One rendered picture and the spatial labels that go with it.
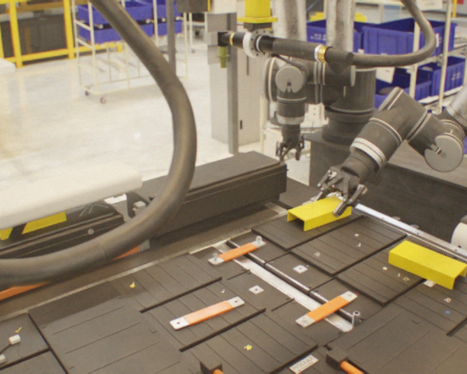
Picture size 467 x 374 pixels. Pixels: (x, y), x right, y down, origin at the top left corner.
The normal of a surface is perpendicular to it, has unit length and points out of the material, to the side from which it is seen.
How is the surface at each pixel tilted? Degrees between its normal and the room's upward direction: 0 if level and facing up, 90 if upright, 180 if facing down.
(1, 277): 82
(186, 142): 37
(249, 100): 90
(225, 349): 0
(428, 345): 0
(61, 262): 44
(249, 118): 90
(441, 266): 0
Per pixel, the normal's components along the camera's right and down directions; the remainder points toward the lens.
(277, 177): 0.62, 0.32
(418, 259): -0.01, -0.91
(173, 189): 0.26, -0.51
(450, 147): -0.33, 0.30
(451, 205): -0.72, 0.29
